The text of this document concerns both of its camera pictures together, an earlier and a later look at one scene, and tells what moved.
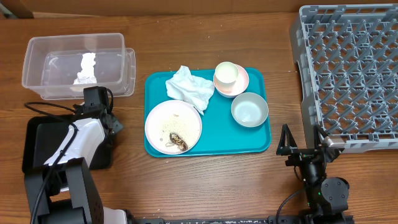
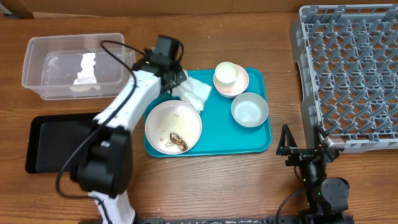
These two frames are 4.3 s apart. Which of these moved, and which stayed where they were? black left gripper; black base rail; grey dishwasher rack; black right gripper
Moved: black left gripper
Stayed: grey dishwasher rack; black right gripper; black base rail
